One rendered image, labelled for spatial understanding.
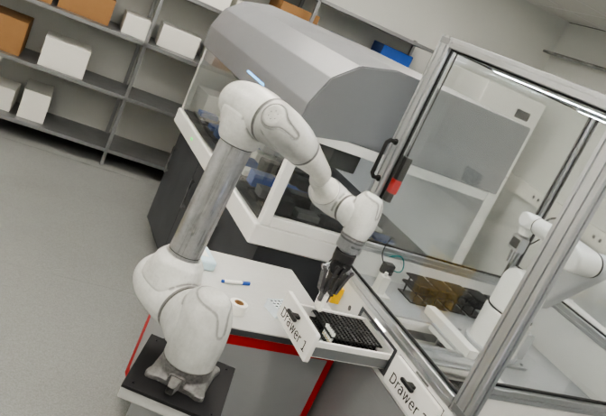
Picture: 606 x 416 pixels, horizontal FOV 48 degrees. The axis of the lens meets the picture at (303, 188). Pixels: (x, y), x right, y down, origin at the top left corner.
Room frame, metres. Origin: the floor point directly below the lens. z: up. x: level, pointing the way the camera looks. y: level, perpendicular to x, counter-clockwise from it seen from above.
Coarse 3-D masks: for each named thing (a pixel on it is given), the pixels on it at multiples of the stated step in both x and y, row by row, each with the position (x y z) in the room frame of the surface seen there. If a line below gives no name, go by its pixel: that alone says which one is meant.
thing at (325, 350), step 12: (312, 312) 2.35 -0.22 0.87; (336, 312) 2.40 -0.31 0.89; (372, 324) 2.50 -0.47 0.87; (324, 348) 2.11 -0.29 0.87; (336, 348) 2.13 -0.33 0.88; (348, 348) 2.16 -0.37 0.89; (360, 348) 2.19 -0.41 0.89; (384, 348) 2.30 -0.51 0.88; (336, 360) 2.14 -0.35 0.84; (348, 360) 2.16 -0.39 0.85; (360, 360) 2.18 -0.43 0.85; (372, 360) 2.21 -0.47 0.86; (384, 360) 2.23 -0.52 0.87
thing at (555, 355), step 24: (600, 216) 1.92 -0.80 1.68; (600, 240) 1.95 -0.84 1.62; (576, 264) 1.93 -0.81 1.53; (600, 264) 1.97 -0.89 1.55; (552, 288) 1.91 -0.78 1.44; (576, 288) 1.96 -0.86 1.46; (600, 288) 2.00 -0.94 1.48; (552, 312) 1.94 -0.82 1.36; (576, 312) 1.98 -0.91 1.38; (600, 312) 2.03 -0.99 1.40; (528, 336) 1.92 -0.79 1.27; (552, 336) 1.96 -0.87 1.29; (576, 336) 2.01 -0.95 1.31; (600, 336) 2.05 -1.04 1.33; (528, 360) 1.95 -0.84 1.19; (552, 360) 1.99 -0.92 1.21; (576, 360) 2.04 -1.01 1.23; (600, 360) 2.09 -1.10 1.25; (504, 384) 1.93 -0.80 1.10; (528, 384) 1.97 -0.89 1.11; (552, 384) 2.02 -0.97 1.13; (576, 384) 2.07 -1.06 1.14; (600, 384) 2.12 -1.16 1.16
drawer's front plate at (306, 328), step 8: (288, 296) 2.30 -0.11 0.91; (288, 304) 2.28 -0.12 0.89; (296, 304) 2.24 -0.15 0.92; (280, 312) 2.30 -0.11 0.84; (296, 312) 2.22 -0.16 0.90; (304, 312) 2.19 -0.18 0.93; (280, 320) 2.28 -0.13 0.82; (304, 320) 2.15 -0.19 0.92; (288, 328) 2.22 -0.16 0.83; (296, 328) 2.18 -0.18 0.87; (304, 328) 2.14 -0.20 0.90; (312, 328) 2.10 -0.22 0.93; (296, 336) 2.16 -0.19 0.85; (304, 336) 2.12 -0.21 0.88; (312, 336) 2.08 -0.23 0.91; (296, 344) 2.14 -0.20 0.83; (312, 344) 2.06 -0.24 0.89; (304, 352) 2.08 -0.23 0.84; (312, 352) 2.07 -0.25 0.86; (304, 360) 2.06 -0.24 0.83
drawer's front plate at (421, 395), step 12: (396, 360) 2.18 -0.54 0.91; (396, 372) 2.16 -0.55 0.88; (408, 372) 2.11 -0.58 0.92; (420, 384) 2.05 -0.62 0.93; (396, 396) 2.11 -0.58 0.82; (408, 396) 2.07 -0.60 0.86; (420, 396) 2.02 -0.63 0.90; (432, 396) 2.00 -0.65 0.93; (408, 408) 2.04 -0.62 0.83; (420, 408) 2.00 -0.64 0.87; (432, 408) 1.96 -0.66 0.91
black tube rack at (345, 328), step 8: (320, 312) 2.33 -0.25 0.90; (312, 320) 2.29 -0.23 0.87; (328, 320) 2.28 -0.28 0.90; (336, 320) 2.32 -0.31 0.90; (344, 320) 2.35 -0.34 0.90; (352, 320) 2.37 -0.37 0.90; (360, 320) 2.42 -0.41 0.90; (320, 328) 2.26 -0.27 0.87; (336, 328) 2.24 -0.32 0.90; (344, 328) 2.28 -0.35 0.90; (352, 328) 2.30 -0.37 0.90; (360, 328) 2.34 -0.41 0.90; (368, 328) 2.36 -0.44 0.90; (320, 336) 2.21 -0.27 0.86; (336, 336) 2.19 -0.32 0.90; (344, 336) 2.22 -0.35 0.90; (352, 336) 2.24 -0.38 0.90; (360, 336) 2.27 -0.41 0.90; (368, 336) 2.30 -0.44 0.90; (344, 344) 2.22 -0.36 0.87; (352, 344) 2.24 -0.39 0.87; (360, 344) 2.27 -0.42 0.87; (368, 344) 2.24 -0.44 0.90; (376, 344) 2.27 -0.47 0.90
